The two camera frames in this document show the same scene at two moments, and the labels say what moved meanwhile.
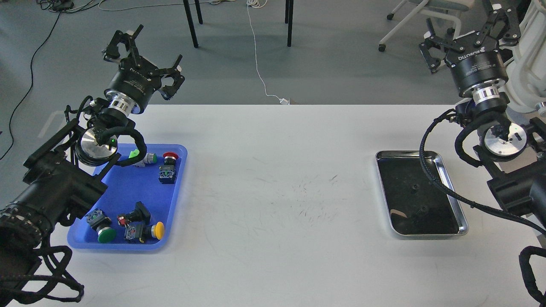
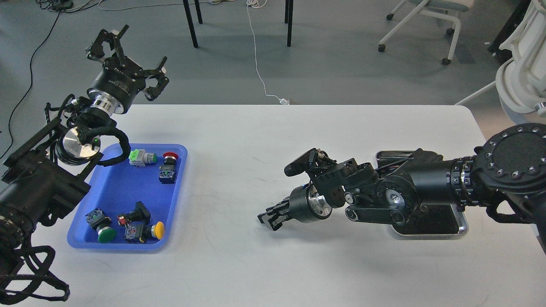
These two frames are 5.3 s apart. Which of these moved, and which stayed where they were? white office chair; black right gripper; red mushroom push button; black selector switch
Moved: black right gripper
Stayed: black selector switch; white office chair; red mushroom push button
